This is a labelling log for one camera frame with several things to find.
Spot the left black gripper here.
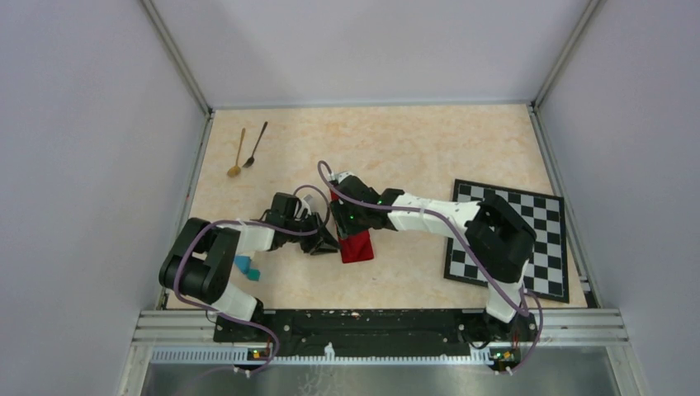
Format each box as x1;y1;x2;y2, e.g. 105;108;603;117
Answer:
285;211;343;255

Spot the red cloth napkin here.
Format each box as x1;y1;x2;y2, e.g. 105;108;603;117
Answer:
333;212;375;264

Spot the black fork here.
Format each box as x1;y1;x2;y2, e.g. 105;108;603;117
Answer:
242;120;268;169

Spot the gold spoon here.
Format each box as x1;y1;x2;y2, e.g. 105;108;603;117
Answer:
226;128;246;178

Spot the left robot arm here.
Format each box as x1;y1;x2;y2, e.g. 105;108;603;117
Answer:
158;192;340;341

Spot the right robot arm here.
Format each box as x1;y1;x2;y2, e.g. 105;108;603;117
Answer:
327;172;536;340

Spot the teal cube block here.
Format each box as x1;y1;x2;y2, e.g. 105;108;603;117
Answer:
246;268;261;281

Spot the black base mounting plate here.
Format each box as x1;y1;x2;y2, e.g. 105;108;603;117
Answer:
213;309;537;358

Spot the black white checkerboard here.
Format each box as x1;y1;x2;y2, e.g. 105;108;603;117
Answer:
452;179;570;304

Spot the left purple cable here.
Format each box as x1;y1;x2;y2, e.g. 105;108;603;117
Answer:
172;184;332;378

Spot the purple cable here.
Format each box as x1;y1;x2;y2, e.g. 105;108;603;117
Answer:
317;159;544;375
172;184;332;378

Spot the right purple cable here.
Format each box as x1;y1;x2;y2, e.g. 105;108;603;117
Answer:
317;159;544;375

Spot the aluminium front rail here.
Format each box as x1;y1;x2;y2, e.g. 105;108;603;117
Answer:
132;309;629;368

